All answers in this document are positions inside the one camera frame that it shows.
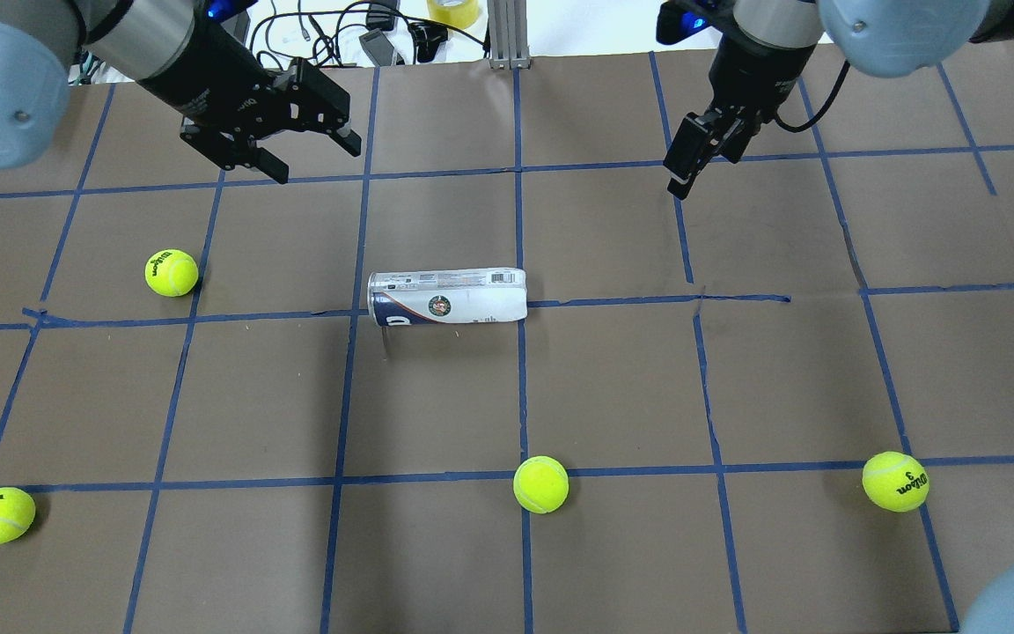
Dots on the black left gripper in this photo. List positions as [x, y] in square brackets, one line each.
[204, 81]

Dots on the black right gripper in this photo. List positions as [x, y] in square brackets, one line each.
[751, 77]

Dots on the white blue tennis ball can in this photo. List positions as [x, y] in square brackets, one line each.
[460, 296]

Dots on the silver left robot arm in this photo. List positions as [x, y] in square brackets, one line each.
[38, 42]

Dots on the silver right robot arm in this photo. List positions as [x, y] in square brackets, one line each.
[765, 46]

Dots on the far yellow tennis ball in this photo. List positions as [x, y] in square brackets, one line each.
[171, 273]

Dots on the yellow tennis ball by base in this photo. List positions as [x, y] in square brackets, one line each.
[541, 484]

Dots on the near yellow tennis ball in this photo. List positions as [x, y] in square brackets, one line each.
[895, 481]

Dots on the yellow tape roll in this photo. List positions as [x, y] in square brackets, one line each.
[459, 14]

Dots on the aluminium frame post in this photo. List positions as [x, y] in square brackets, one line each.
[509, 48]

